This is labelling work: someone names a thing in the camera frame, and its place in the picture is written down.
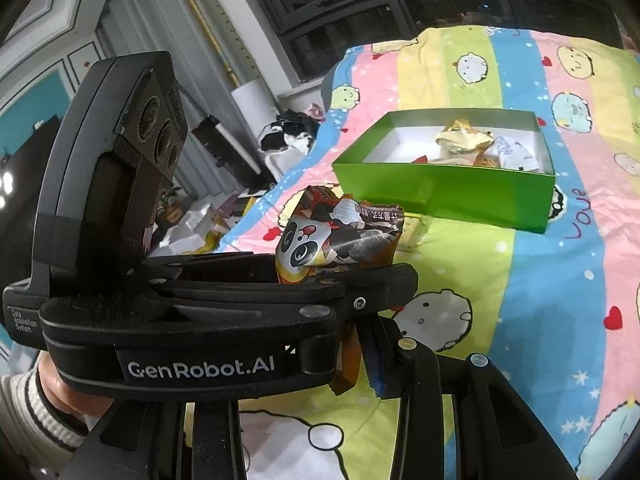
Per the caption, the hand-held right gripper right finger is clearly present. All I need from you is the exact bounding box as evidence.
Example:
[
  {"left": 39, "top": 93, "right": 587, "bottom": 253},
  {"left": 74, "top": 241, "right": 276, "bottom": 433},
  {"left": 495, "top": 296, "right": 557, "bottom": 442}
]
[{"left": 362, "top": 317, "right": 576, "bottom": 480}]

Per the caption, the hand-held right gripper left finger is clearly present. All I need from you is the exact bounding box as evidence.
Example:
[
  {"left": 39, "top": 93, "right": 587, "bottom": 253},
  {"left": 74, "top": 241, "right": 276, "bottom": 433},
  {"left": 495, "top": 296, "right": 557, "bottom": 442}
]
[{"left": 60, "top": 399, "right": 251, "bottom": 480}]

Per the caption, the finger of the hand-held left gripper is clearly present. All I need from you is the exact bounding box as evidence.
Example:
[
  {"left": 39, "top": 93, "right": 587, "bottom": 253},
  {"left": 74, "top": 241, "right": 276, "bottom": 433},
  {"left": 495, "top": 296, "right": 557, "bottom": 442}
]
[
  {"left": 154, "top": 264, "right": 419, "bottom": 317},
  {"left": 146, "top": 254, "right": 280, "bottom": 286}
]

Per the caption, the orange panda snack packet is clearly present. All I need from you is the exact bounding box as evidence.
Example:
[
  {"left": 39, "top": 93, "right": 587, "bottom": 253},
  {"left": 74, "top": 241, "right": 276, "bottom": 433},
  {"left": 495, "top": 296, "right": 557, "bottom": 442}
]
[{"left": 275, "top": 185, "right": 404, "bottom": 396}]

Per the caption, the green cardboard box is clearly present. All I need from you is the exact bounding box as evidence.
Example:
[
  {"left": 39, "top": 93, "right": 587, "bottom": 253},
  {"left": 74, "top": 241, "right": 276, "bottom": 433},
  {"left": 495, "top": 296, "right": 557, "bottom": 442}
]
[{"left": 331, "top": 107, "right": 557, "bottom": 235}]

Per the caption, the gold snack packet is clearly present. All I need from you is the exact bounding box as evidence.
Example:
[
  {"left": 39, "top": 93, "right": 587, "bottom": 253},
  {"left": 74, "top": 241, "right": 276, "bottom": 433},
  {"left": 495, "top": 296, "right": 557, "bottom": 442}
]
[{"left": 434, "top": 118, "right": 497, "bottom": 160}]

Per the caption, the person's left forearm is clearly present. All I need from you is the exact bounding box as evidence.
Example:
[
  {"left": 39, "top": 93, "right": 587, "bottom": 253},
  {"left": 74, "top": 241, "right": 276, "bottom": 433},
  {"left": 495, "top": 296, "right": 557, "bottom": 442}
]
[{"left": 0, "top": 365, "right": 101, "bottom": 463}]

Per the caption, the person's left hand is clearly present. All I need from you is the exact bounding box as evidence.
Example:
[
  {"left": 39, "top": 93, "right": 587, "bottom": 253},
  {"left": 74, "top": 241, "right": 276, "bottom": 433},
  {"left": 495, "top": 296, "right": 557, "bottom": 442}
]
[{"left": 37, "top": 354, "right": 117, "bottom": 418}]

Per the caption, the white boxes pile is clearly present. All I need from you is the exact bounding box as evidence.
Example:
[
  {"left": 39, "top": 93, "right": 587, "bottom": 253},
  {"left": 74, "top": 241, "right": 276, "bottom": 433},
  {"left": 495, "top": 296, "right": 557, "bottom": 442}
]
[{"left": 150, "top": 195, "right": 251, "bottom": 258}]

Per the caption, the potted green plant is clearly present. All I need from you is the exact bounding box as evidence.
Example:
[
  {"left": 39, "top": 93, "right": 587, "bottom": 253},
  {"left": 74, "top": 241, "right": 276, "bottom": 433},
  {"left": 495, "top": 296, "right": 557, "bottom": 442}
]
[{"left": 159, "top": 187, "right": 185, "bottom": 223}]

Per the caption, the black pole tool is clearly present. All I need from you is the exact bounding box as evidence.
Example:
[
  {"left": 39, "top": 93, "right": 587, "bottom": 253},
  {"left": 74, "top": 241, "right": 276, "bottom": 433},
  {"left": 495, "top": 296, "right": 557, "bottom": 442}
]
[{"left": 191, "top": 114, "right": 263, "bottom": 173}]

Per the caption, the black and white cloth pile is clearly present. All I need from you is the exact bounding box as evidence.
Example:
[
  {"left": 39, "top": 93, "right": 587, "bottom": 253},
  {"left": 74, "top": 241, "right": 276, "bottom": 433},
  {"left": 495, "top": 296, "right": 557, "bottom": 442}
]
[{"left": 257, "top": 104, "right": 327, "bottom": 157}]

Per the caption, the grey panelled wardrobe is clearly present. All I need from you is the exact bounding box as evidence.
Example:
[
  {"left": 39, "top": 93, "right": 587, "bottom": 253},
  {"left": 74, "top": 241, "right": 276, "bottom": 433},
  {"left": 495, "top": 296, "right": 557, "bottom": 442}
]
[{"left": 0, "top": 0, "right": 281, "bottom": 201}]

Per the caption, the striped cartoon printed bedsheet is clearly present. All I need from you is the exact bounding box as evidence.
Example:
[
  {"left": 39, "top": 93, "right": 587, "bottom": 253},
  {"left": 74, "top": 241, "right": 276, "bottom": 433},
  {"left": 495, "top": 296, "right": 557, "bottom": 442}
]
[{"left": 182, "top": 25, "right": 640, "bottom": 480}]

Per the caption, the yellow pipe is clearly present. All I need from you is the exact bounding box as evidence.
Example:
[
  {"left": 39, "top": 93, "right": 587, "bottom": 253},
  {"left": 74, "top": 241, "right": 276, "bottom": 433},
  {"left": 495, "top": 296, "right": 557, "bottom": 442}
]
[{"left": 179, "top": 0, "right": 242, "bottom": 88}]

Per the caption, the white printed sachet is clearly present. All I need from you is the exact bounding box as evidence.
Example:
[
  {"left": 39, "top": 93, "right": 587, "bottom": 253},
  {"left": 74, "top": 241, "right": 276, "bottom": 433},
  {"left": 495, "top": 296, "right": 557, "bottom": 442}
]
[{"left": 494, "top": 135, "right": 537, "bottom": 172}]

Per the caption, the dark window frame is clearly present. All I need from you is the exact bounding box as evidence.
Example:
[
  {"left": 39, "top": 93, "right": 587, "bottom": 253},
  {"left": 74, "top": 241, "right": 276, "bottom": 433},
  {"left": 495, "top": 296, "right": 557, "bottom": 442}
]
[{"left": 245, "top": 0, "right": 623, "bottom": 83}]

